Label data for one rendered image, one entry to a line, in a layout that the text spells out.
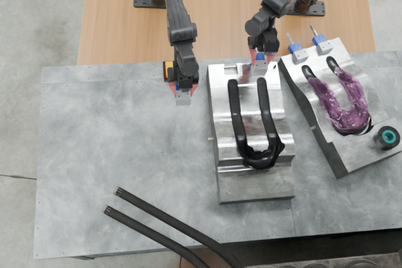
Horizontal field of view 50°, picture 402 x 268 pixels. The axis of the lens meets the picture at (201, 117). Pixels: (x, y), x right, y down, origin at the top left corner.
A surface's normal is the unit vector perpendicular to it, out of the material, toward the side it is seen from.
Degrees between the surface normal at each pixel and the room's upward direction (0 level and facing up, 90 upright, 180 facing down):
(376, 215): 0
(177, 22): 10
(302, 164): 0
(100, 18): 0
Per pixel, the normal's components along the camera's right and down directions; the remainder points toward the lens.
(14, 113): 0.07, -0.35
